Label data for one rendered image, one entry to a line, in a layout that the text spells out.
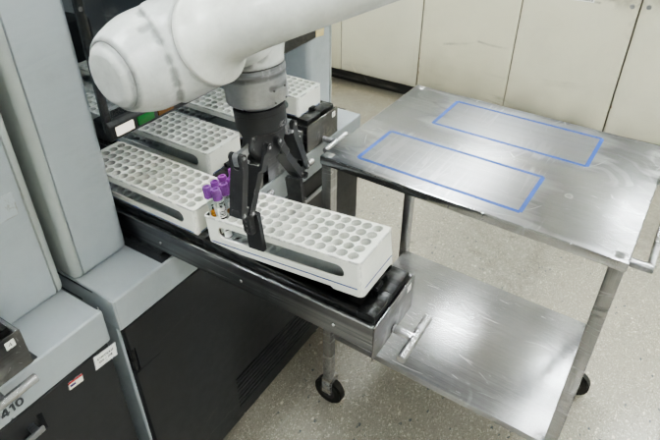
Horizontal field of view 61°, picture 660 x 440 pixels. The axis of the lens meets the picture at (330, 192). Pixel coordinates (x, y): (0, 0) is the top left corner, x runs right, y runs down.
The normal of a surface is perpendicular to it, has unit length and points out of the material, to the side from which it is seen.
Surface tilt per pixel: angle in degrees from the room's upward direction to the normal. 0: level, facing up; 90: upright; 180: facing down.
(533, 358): 0
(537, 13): 90
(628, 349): 0
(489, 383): 0
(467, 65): 90
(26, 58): 90
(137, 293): 90
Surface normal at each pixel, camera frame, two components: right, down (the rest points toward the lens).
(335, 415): 0.00, -0.83
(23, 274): 0.84, 0.30
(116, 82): -0.59, 0.49
